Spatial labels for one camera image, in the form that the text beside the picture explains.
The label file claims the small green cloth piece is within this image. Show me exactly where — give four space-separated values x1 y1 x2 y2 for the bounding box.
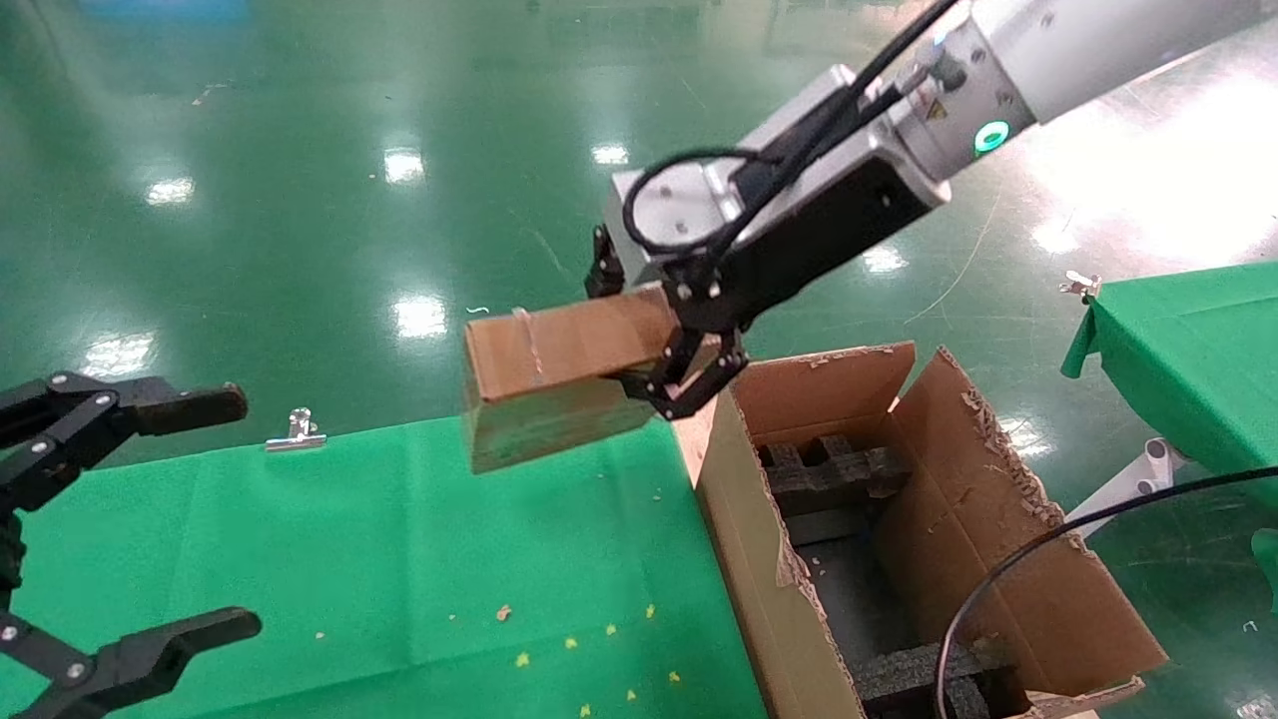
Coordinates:
1251 527 1278 612

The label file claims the white tube leg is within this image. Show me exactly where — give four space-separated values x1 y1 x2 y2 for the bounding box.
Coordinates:
1063 436 1186 540

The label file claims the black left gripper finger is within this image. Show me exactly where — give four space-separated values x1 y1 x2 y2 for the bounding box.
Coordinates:
0 606 264 719
0 371 251 513

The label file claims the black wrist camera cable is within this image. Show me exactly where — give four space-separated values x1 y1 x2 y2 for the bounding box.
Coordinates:
621 0 964 266

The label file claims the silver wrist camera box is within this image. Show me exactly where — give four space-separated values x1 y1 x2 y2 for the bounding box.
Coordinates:
604 65 880 288

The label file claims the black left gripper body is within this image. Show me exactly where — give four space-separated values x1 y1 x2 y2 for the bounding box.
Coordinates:
0 511 25 592

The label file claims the large open cardboard carton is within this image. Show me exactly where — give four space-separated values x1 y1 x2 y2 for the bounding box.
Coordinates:
694 342 1169 719

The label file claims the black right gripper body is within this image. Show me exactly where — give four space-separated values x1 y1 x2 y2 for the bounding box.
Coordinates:
672 155 948 333

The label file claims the black slack cable loop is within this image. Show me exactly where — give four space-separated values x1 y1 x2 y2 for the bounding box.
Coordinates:
935 466 1278 719

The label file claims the small brown cardboard box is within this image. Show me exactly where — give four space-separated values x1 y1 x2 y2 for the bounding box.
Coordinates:
461 285 725 475

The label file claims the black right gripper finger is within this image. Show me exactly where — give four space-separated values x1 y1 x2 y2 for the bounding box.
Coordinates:
613 320 749 420
586 226 628 302

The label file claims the green table cloth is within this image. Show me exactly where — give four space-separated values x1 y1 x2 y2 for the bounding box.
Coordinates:
0 414 770 719
1060 262 1278 492

